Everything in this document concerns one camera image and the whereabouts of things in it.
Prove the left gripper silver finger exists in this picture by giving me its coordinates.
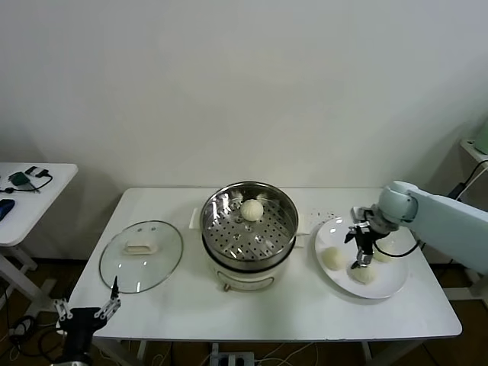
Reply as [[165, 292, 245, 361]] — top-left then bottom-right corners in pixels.
[[53, 298, 75, 321], [95, 275, 123, 319]]

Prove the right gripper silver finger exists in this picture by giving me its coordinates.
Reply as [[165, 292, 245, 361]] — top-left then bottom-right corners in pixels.
[[350, 252, 374, 271], [344, 223, 369, 244]]

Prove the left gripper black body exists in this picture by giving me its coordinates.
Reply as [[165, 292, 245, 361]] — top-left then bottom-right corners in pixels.
[[56, 307, 108, 356]]

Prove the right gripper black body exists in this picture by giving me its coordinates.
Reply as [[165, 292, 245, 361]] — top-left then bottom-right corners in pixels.
[[352, 220, 383, 256]]

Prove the white steamed baozi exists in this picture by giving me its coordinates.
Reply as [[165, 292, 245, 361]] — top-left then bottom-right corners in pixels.
[[322, 246, 348, 271], [349, 265, 378, 285], [239, 198, 264, 222], [372, 239, 396, 264]]

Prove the glass lid cream handle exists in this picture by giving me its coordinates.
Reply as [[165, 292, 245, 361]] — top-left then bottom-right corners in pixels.
[[98, 220, 185, 294]]

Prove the stainless steel steamer basket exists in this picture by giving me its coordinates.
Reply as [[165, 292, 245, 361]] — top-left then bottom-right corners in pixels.
[[189, 181, 310, 270]]

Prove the white round plate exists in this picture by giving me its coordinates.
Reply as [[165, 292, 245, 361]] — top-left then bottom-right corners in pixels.
[[313, 216, 409, 300]]

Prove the white side table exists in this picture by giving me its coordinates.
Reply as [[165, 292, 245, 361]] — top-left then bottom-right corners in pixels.
[[0, 162, 79, 317]]

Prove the blue object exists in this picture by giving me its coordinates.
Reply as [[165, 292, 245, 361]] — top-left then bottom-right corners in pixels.
[[0, 198, 16, 221]]

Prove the grey power strip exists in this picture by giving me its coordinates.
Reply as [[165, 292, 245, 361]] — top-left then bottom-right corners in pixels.
[[207, 350, 255, 366]]

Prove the green electronic device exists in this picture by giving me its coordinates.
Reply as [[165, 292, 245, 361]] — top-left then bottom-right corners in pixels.
[[8, 172, 31, 188]]

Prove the pale green appliance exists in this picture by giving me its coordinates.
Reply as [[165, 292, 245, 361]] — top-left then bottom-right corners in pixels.
[[474, 117, 488, 154]]

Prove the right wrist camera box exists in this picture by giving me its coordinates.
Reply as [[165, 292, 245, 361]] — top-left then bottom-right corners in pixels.
[[351, 205, 371, 224]]

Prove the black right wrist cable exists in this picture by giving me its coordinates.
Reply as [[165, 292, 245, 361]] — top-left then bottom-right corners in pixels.
[[371, 236, 423, 258]]

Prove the white plug black floor cable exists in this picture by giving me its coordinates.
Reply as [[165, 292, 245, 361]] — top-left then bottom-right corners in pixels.
[[0, 314, 64, 359]]

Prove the black power adapter with cable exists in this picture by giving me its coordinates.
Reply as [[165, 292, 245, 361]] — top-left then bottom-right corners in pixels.
[[451, 158, 488, 202]]

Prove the black cable with connector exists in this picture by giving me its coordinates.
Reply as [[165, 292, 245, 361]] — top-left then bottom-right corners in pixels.
[[0, 169, 53, 194]]

